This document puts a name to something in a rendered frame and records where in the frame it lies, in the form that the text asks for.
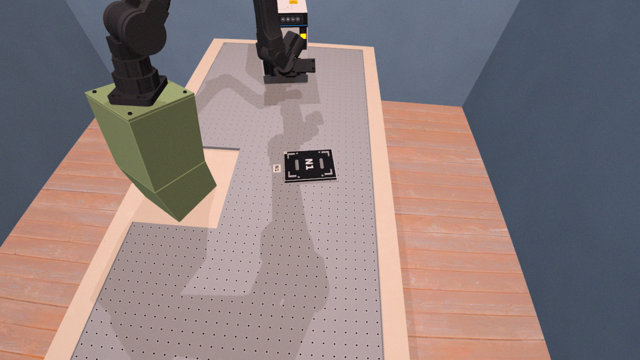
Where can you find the white benchtop heat sealer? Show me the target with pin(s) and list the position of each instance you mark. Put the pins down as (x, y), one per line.
(293, 16)

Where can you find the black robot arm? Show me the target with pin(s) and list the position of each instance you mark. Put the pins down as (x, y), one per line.
(137, 31)

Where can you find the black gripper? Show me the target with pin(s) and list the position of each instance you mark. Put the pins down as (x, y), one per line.
(281, 78)

